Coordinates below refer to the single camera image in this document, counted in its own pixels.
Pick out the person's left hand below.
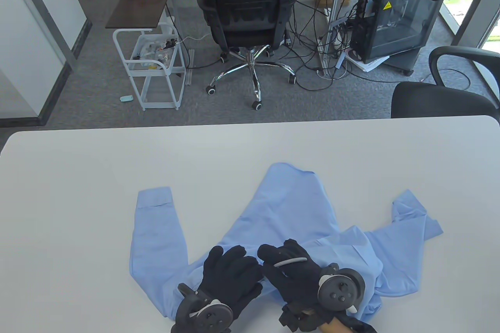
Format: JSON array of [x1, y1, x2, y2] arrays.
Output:
[[195, 245, 264, 322]]

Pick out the person's right hand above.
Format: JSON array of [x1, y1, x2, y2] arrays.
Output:
[[257, 239, 352, 331]]

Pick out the gray plastic hanger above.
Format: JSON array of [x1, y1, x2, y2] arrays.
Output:
[[273, 257, 308, 268]]

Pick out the light blue long-sleeve shirt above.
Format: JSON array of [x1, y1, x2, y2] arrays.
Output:
[[129, 162, 444, 322]]

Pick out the person's right forearm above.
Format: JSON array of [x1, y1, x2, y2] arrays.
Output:
[[318, 319, 354, 333]]

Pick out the black handheld controller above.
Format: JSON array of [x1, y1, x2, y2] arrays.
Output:
[[171, 283, 235, 333], [317, 264, 366, 315]]

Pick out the white rolling cart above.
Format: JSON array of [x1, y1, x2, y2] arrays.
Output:
[[112, 23, 187, 111]]

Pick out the black armchair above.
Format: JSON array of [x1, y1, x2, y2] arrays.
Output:
[[391, 46, 500, 119]]

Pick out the white papers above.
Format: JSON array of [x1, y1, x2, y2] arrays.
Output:
[[346, 52, 391, 73]]

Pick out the clear storage bin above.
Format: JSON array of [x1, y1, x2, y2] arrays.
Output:
[[131, 34, 176, 72]]

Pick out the black computer stand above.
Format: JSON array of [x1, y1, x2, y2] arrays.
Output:
[[387, 50, 420, 76]]

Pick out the dark wooden side table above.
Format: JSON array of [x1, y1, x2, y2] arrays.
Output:
[[105, 0, 172, 30]]

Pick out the black computer tower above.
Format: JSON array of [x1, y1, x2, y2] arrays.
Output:
[[349, 0, 444, 64]]

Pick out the tangle of black cables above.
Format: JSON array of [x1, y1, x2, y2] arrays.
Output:
[[283, 0, 473, 93]]

